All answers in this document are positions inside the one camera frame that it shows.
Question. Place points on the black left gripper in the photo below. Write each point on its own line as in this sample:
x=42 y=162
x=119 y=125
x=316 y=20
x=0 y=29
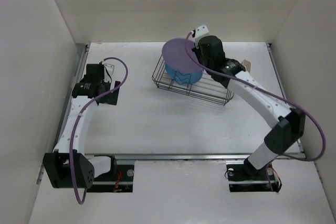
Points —
x=111 y=100

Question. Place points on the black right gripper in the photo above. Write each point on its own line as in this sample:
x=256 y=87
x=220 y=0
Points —
x=197 y=51

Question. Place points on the lilac plate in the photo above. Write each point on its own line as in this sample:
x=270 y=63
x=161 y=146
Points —
x=176 y=57

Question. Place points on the blue plate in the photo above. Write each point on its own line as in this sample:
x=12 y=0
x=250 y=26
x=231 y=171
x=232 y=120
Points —
x=188 y=73

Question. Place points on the grey wire dish rack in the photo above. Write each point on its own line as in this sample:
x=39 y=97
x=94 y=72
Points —
x=206 y=89

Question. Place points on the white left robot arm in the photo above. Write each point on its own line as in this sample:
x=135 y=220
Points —
x=57 y=164

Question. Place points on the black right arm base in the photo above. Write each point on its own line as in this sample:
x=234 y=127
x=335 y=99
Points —
x=264 y=180

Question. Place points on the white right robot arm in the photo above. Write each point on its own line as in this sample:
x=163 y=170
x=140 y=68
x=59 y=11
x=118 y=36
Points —
x=286 y=123

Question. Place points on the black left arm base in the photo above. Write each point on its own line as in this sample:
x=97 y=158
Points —
x=118 y=180

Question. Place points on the beige cutlery holder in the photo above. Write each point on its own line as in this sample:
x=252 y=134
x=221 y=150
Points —
x=247 y=65

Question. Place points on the white front cover board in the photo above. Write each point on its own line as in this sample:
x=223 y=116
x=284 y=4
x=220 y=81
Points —
x=191 y=192

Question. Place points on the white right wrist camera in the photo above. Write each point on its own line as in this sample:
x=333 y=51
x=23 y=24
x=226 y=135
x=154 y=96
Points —
x=200 y=32

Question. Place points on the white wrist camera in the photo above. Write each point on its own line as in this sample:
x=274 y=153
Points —
x=108 y=70
x=200 y=32

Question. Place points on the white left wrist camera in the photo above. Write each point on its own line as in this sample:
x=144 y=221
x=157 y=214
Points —
x=108 y=70

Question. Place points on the aluminium side rail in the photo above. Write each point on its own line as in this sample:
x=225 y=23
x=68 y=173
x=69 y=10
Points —
x=76 y=75

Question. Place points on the aluminium table edge rail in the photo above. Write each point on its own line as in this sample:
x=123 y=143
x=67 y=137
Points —
x=173 y=157

